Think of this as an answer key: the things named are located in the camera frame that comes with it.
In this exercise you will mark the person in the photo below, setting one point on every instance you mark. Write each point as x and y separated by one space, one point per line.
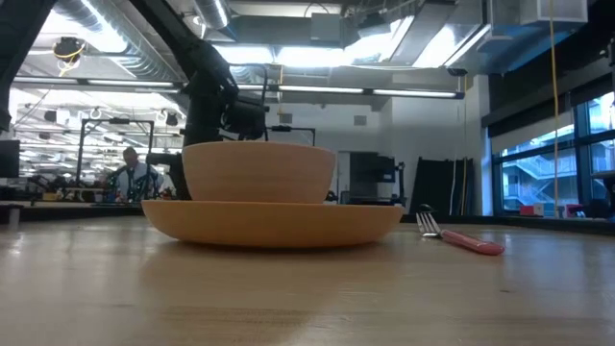
134 178

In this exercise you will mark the black equipment cabinet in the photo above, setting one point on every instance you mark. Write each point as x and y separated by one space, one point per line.
365 168

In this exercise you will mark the black leaning panel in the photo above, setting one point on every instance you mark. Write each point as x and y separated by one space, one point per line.
432 187

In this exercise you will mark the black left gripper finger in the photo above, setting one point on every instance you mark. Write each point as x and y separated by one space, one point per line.
180 182

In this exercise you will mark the black dome ceiling camera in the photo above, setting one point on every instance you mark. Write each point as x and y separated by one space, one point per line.
68 48

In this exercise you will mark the black monitor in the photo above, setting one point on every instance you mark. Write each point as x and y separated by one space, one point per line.
8 158

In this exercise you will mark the orange round plate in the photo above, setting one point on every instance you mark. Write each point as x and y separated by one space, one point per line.
269 226

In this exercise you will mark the red box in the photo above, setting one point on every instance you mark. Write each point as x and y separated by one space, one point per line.
531 210

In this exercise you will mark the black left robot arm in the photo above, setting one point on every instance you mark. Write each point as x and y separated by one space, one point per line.
204 69

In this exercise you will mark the pink box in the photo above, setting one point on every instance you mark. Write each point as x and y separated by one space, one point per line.
574 210

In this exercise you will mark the large rectangular air duct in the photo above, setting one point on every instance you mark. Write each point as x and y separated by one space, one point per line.
423 33

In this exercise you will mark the black aluminium table frame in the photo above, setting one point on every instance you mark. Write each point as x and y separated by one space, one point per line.
528 222

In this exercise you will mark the orange round bowl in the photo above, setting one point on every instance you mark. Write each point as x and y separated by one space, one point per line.
259 173

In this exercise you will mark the window wall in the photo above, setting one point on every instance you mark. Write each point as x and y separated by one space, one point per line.
538 178

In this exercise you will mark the grey ceiling box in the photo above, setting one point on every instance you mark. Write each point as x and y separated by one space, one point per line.
325 26

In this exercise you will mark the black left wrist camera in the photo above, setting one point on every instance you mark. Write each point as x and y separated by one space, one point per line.
245 119

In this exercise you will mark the silver spiral air duct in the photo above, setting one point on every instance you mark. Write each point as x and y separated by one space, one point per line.
120 38

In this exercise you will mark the long ceiling light strip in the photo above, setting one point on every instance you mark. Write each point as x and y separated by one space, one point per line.
317 89

